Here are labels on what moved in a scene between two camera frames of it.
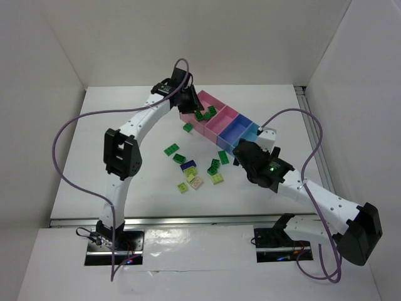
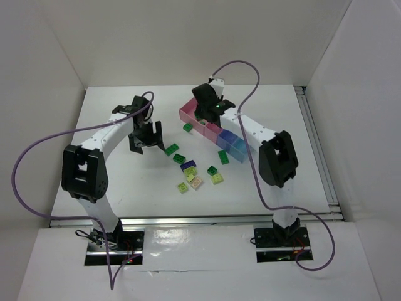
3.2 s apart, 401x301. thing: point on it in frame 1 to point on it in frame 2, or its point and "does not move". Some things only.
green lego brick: (179, 158) does not move
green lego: (188, 127) does not move
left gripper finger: (185, 108) to (135, 143)
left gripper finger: (197, 103) to (158, 133)
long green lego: (223, 157) does not move
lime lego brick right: (217, 179) does not move
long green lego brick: (171, 149) does not move
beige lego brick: (196, 182) does not move
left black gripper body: (191, 102) to (145, 137)
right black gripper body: (243, 152) to (206, 113)
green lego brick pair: (212, 170) does not move
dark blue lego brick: (188, 165) does not move
